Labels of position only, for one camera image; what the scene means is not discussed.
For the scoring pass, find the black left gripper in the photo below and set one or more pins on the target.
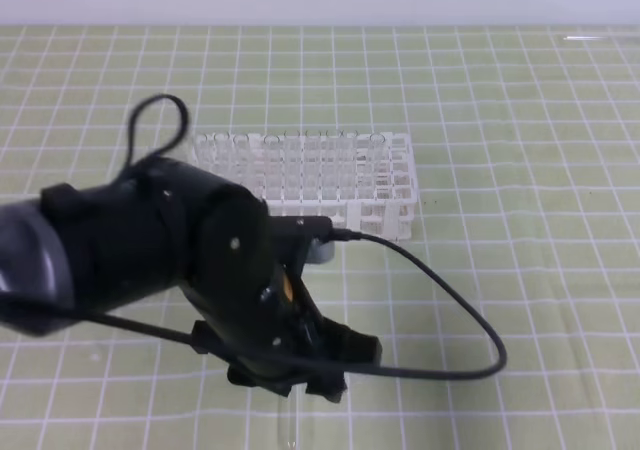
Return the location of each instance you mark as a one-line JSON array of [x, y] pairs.
[[246, 282]]

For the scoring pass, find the clear glass test tube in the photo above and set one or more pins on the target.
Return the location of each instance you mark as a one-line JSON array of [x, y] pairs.
[[288, 421]]

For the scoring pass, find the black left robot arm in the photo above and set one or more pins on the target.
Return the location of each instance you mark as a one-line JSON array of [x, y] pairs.
[[72, 255]]

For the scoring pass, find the white test tube rack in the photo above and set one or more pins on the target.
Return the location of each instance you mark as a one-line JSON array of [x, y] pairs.
[[319, 174]]

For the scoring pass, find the clear tube at rack right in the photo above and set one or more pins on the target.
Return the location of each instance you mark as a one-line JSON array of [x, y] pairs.
[[376, 154]]

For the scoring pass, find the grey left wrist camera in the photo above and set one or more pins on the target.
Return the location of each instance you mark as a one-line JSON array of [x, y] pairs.
[[320, 252]]

